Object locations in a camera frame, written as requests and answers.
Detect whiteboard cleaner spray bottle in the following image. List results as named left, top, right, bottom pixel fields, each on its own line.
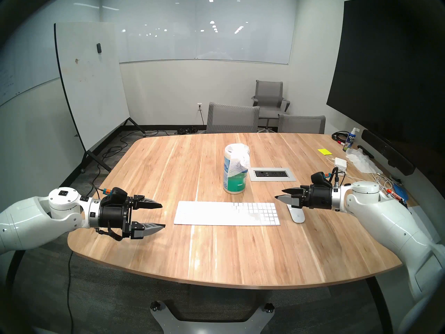
left=342, top=127, right=360, bottom=152

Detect white charging cable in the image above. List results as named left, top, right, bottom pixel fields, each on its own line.
left=327, top=157, right=401, bottom=194

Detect wide grey mesh chair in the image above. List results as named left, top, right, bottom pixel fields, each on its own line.
left=206, top=102, right=260, bottom=134

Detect white disinfecting wipe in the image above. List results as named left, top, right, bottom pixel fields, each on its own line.
left=229, top=144, right=251, bottom=175

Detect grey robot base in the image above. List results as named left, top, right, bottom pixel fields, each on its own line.
left=149, top=300, right=275, bottom=334

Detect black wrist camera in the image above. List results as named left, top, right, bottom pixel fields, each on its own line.
left=310, top=172, right=332, bottom=188
left=104, top=187, right=128, bottom=206

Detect grey office chair with armrests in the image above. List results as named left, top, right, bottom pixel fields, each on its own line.
left=251, top=80, right=291, bottom=130

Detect side wall glass board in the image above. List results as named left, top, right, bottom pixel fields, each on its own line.
left=0, top=0, right=102, bottom=107

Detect disinfecting wipes canister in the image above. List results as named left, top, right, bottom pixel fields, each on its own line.
left=223, top=144, right=249, bottom=194

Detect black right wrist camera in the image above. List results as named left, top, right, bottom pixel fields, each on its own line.
left=310, top=172, right=332, bottom=188

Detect black video bar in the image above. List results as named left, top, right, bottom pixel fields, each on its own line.
left=361, top=129, right=416, bottom=175

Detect white computer mouse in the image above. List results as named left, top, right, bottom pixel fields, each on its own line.
left=288, top=204, right=306, bottom=223

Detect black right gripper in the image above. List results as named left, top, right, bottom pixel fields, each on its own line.
left=275, top=184, right=333, bottom=209

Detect low grey mesh chair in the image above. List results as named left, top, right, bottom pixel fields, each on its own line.
left=277, top=114, right=326, bottom=134

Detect crumpled white tissue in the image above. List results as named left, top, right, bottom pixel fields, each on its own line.
left=345, top=148, right=383, bottom=174

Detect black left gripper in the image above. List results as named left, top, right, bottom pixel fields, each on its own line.
left=99, top=195, right=166, bottom=240

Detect black table leg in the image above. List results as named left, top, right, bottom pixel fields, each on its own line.
left=365, top=276, right=395, bottom=334

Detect thin black floor cable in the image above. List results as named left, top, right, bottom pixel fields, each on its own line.
left=66, top=250, right=75, bottom=334

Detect blue flat object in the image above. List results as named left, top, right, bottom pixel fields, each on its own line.
left=392, top=184, right=409, bottom=202

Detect white slim keyboard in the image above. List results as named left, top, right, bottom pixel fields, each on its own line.
left=174, top=201, right=281, bottom=226

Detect long black floor cable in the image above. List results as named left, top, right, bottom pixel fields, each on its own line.
left=103, top=130, right=167, bottom=160

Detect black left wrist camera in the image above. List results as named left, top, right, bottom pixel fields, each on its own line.
left=104, top=187, right=128, bottom=206

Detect silver table power outlet box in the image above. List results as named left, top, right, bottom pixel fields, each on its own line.
left=248, top=168, right=297, bottom=182

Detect large black wall screen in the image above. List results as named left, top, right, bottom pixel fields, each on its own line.
left=326, top=0, right=445, bottom=156

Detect freestanding whiteboard with black stand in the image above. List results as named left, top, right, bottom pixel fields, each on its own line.
left=54, top=22, right=146, bottom=174

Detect large wall glass board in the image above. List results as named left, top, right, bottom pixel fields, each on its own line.
left=102, top=0, right=299, bottom=65

